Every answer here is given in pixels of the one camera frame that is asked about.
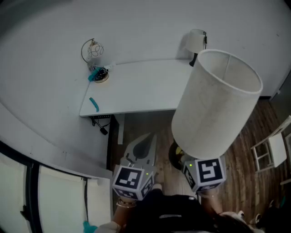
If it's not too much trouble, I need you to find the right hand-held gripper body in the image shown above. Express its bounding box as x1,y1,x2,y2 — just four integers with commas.
182,155,227,196

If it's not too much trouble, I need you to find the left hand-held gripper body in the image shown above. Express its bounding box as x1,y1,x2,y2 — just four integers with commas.
111,157,160,201

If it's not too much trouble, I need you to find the large white shade lamp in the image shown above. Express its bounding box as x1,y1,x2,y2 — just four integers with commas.
168,49,264,170

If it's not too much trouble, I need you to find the person's right forearm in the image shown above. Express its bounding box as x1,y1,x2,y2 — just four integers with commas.
200,192,223,216

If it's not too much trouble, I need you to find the person's left forearm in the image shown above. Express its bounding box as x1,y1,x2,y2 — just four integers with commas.
112,195,137,228

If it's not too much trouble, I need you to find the white desk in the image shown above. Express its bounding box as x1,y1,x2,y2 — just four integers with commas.
79,58,194,118

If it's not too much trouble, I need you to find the gold arc globe lamp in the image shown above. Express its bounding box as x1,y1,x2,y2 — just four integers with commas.
81,38,110,84

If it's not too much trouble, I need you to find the small black base table lamp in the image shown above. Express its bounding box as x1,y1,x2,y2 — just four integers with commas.
186,29,208,67

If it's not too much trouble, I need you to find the person's beige shoe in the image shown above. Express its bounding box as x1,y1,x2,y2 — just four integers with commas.
154,172,165,190

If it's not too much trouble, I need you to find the person's black clothing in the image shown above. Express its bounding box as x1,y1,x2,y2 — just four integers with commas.
126,188,220,233

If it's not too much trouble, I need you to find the teal strip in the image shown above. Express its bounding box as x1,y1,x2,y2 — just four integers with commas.
89,97,100,112

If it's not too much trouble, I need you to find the teal fluffy item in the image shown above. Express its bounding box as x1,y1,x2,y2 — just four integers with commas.
83,220,98,233

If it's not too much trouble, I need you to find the white chair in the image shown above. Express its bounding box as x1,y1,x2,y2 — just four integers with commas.
251,115,291,173

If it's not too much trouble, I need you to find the black bag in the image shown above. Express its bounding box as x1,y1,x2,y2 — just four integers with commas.
256,202,291,232

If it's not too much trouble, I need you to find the crumpled teal tape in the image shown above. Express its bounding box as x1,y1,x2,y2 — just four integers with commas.
88,67,103,81

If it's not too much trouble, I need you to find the grey door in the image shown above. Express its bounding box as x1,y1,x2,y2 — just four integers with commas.
269,68,291,114

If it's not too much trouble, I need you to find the gold wrist bracelet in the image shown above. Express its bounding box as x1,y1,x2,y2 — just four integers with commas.
116,197,137,208

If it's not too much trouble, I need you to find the black power adapter with cable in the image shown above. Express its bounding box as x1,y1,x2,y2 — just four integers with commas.
90,116,109,136

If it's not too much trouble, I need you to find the coiled black cable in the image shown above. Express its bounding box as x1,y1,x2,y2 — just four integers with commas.
93,68,107,81

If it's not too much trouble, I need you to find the black window frame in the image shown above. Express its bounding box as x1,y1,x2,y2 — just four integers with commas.
0,140,89,233

